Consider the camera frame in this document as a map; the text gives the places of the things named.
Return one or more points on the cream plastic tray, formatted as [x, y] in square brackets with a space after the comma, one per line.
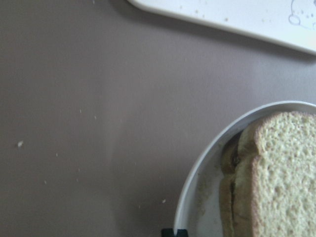
[290, 23]

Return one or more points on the bread slice sandwich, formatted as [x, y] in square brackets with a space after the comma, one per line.
[269, 183]

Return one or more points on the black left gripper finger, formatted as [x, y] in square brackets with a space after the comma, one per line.
[169, 232]

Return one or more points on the white round plate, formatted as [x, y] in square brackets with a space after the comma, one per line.
[198, 211]

